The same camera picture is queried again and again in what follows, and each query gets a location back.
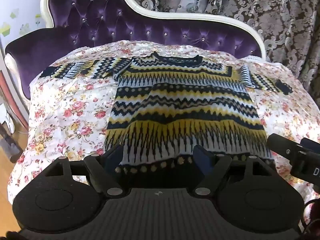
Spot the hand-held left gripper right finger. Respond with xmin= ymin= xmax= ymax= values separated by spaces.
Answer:
xmin=193 ymin=145 xmax=277 ymax=197

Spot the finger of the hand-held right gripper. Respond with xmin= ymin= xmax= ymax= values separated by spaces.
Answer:
xmin=300 ymin=137 xmax=320 ymax=153
xmin=266 ymin=134 xmax=300 ymax=160

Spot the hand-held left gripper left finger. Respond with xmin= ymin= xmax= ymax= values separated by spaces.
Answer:
xmin=42 ymin=144 xmax=125 ymax=197

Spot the yellow black patterned knit sweater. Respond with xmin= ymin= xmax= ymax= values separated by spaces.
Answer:
xmin=40 ymin=51 xmax=294 ymax=175

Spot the floral blanket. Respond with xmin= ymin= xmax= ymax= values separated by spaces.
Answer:
xmin=7 ymin=40 xmax=320 ymax=205

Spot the red-brown board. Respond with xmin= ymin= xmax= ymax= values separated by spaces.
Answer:
xmin=0 ymin=70 xmax=28 ymax=130

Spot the brown damask curtain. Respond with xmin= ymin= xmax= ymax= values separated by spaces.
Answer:
xmin=125 ymin=0 xmax=320 ymax=85

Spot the purple tufted sofa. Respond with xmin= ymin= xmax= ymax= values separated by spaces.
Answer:
xmin=4 ymin=0 xmax=267 ymax=100

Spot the large green cupcake wall sticker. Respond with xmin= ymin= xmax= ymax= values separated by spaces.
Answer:
xmin=0 ymin=22 xmax=12 ymax=37

